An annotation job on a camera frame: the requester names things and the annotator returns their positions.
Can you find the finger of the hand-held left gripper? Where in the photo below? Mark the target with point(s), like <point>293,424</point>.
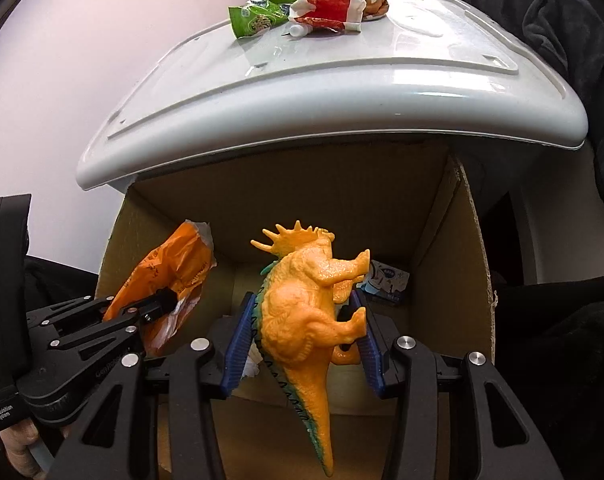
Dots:
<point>82,307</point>
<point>97,335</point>

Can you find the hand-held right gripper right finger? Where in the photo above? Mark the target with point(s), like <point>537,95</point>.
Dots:
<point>369,360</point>

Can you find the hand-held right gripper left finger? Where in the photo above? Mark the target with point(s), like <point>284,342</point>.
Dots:
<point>239,350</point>

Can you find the white tissue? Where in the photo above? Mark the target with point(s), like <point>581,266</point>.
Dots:
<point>252,367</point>

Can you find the orange toy dinosaur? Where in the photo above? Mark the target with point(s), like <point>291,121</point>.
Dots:
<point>297,320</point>

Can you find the blue milk carton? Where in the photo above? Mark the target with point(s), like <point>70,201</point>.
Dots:
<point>387,280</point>

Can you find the orange plastic bag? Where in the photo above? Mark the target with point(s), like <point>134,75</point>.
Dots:
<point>182,265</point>

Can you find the brown cardboard box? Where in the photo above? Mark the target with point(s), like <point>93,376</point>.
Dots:
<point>307,200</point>

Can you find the person's left hand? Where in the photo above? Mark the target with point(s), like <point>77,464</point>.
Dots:
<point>19,452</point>

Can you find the person's dark pants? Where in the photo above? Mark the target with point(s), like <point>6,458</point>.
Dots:
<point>557,385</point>

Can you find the grey storage box lid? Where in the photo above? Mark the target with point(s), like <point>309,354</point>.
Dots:
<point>332,85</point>

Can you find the green snack wrapper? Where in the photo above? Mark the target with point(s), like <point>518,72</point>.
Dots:
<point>254,20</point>

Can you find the red and white wrapper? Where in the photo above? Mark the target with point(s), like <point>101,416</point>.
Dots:
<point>327,10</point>

